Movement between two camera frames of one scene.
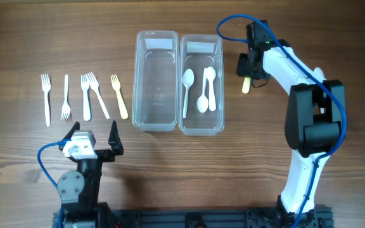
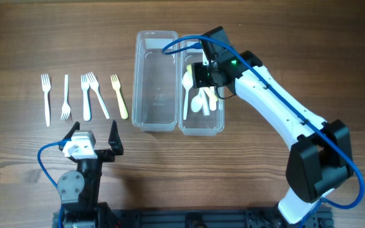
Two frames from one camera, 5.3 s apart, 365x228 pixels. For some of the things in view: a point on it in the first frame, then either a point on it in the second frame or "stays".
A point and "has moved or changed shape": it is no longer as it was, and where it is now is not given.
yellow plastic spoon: (246, 85) has moved or changed shape
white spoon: (319, 73) to (205, 94)
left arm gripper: (102, 153) stays
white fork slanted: (94, 83) stays
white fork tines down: (66, 108) stays
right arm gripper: (244, 66) to (199, 76)
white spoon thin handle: (188, 78) stays
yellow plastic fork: (116, 85) stays
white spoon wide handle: (211, 75) stays
